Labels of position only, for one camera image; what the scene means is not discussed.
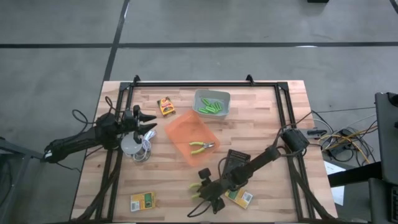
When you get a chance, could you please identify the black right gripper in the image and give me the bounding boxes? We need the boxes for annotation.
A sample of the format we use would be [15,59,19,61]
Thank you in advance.
[197,167,227,215]

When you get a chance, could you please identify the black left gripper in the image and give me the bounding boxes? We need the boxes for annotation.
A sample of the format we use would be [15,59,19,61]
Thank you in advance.
[118,104,158,144]

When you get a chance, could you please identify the green handled pliers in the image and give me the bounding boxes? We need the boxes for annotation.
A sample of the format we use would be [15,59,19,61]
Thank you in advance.
[187,182,203,200]
[188,140,216,156]

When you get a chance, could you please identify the yellow red crayon box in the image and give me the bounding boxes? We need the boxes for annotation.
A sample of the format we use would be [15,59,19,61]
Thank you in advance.
[156,96,177,118]

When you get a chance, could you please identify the yellow green crayon box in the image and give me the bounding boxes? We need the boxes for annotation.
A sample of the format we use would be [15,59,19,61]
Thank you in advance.
[224,186,254,210]
[129,190,156,213]

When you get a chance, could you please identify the orange translucent plastic bin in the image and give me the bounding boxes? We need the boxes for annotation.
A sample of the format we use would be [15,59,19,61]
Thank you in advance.
[164,109,221,167]

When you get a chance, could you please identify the black plastic mesh basket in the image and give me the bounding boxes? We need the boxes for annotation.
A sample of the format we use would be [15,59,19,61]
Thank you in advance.
[221,148,252,187]

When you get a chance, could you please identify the white dome lamp wooden base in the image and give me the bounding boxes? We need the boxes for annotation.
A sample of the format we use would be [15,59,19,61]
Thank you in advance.
[119,133,144,156]

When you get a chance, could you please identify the white paper sheet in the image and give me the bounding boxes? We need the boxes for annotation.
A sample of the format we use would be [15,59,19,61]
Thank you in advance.
[323,161,346,207]

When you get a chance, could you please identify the grey metal stand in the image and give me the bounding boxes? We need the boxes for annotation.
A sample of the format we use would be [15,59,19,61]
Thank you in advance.
[0,136,50,224]

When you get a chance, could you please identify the black workstation desk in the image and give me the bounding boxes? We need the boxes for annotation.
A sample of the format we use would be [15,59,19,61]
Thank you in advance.
[326,161,398,224]

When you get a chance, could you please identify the black computer monitor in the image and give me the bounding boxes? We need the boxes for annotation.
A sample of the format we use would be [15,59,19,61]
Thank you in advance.
[374,91,398,187]

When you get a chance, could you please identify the white coiled power cable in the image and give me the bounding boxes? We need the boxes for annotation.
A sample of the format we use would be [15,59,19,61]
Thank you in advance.
[130,128,158,163]

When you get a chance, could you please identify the black floor cable bundle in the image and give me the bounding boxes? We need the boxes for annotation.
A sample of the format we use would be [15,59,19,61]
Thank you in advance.
[310,107,379,166]

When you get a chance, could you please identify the yellow floor cable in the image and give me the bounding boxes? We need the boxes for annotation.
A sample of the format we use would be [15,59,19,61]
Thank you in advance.
[318,126,379,166]

